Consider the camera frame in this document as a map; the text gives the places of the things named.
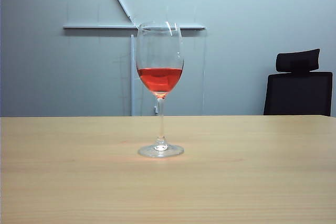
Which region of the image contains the clear stemmed wine goblet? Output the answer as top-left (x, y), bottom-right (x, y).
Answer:
top-left (135, 21), bottom-right (185, 159)

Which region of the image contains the red liquid in goblet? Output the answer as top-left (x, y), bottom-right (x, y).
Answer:
top-left (136, 67), bottom-right (183, 98)

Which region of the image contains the black office chair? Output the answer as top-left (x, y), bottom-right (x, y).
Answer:
top-left (263, 48), bottom-right (333, 116)

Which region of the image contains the white vertical wall strip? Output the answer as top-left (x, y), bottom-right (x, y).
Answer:
top-left (130, 34), bottom-right (137, 116)

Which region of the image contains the thin white wall cable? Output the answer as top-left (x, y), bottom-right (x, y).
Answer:
top-left (128, 16), bottom-right (140, 30)

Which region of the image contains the white horizontal wall strip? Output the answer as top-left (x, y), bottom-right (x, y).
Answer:
top-left (62, 23), bottom-right (207, 30)

